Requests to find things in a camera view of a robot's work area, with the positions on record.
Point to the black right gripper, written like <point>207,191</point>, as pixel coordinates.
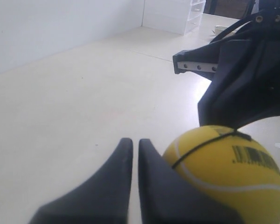
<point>243,65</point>

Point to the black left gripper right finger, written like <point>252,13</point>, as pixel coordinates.
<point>166,198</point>

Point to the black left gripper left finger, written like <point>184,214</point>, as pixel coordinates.
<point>102,199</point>

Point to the yellow tennis ball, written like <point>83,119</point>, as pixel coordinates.
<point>230,167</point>

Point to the white plastic drawer unit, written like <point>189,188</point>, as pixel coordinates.
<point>174,16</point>

